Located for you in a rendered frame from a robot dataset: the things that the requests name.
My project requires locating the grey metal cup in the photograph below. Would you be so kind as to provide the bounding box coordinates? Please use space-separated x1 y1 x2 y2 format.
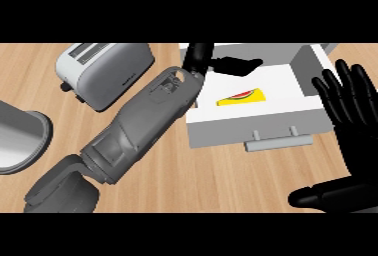
0 99 54 176

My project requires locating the grey drawer front with handle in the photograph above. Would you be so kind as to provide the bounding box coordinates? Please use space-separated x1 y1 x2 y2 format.
184 112 335 153

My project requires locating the white open drawer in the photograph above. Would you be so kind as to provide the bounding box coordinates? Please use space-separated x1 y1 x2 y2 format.
177 42 341 125

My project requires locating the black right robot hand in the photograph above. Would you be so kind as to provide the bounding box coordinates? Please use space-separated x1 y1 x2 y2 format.
286 59 378 214

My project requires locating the yellow watermelon print wedge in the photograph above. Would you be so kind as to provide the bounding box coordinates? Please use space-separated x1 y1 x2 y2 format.
215 87 267 107

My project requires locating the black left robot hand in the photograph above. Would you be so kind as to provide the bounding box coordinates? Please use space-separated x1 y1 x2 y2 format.
181 42 264 78

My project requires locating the silver toaster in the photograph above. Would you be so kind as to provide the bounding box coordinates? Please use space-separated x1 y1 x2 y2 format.
53 42 156 113

